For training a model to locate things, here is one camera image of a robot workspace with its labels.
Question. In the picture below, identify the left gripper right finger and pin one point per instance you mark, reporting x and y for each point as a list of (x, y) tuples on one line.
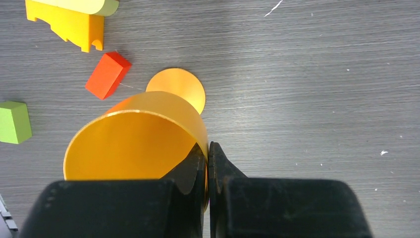
[(243, 207)]

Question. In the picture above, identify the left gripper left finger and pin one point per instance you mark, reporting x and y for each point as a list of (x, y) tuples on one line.
[(170, 207)]

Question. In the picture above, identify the orange wine glass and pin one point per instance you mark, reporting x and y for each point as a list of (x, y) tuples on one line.
[(144, 136)]

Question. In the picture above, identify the red wooden block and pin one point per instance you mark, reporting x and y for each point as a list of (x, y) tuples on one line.
[(107, 75)]

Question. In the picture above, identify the green toy block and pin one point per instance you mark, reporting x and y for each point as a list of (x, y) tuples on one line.
[(15, 126)]

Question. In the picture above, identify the light yellow wooden block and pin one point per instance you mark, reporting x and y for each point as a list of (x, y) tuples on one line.
[(91, 7)]

